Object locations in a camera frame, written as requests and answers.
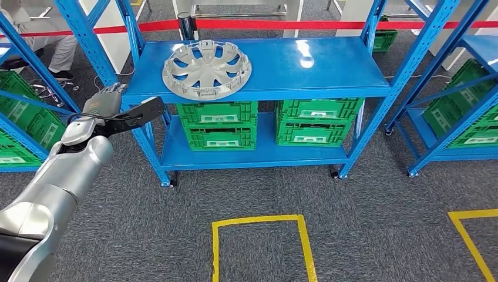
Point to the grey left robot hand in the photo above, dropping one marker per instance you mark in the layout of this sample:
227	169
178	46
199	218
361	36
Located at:
103	103

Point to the silver wheel hubcap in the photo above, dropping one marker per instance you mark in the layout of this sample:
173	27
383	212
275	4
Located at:
206	70

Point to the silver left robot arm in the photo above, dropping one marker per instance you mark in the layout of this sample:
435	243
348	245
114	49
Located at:
66	175

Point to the blue metal shelf rack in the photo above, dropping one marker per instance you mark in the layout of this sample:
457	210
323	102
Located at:
291	66
467	155
39	69

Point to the black shelf caster wheel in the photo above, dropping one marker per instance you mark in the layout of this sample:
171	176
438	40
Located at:
335	175
173	183
389	132

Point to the person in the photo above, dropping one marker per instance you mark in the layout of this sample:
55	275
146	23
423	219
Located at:
64	50

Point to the yellow floor tape rectangle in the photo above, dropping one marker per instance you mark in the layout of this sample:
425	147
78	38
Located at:
215	253

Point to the black chrome stanchion post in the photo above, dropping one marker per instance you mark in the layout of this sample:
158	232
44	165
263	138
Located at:
187	25

